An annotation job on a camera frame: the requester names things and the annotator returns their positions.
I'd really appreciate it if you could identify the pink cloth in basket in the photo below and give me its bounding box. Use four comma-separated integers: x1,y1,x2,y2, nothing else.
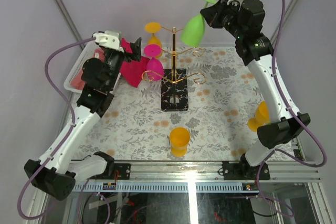
71,48,105,90

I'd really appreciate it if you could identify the white plastic basket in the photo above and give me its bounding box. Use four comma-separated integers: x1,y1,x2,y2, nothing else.
64,41,99,93

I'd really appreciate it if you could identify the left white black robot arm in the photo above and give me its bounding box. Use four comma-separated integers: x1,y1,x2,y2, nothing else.
24,38,142,201

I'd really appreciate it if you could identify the floral table mat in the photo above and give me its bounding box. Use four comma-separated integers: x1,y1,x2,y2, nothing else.
74,47,263,161

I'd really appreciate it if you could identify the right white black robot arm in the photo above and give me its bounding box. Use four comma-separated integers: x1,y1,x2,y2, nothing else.
200,0,310,180

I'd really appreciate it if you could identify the green wine glass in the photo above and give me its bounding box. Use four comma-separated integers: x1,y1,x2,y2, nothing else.
180,13,205,47

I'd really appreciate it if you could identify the magenta plastic wine glass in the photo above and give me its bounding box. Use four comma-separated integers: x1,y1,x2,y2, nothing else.
144,44,163,81

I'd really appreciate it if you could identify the orange plastic wine glass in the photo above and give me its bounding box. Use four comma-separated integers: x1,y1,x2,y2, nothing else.
145,22,162,49

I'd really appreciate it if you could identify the magenta cloth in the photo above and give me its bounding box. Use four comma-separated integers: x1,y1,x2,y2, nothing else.
120,38,149,88

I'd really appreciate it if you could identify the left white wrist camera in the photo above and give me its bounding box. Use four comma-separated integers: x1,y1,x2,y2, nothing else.
92,30,124,52

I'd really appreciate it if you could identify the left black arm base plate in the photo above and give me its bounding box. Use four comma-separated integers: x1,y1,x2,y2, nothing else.
97,163,131,181

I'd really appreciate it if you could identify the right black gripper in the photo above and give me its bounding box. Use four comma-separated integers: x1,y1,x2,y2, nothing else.
201,0,245,39

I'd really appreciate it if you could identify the gold wine glass rack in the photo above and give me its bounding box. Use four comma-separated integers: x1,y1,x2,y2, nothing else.
142,26,206,112

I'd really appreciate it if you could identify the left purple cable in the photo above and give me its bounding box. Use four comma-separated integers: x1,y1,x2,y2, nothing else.
17,37,111,224

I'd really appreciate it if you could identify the aluminium mounting rail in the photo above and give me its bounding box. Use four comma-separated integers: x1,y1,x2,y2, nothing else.
115,160,322,183

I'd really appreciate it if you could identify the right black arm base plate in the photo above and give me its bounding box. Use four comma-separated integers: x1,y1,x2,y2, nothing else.
222,161,270,180

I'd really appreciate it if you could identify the orange wine glass front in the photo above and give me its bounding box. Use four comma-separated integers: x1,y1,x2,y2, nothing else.
169,127,191,157

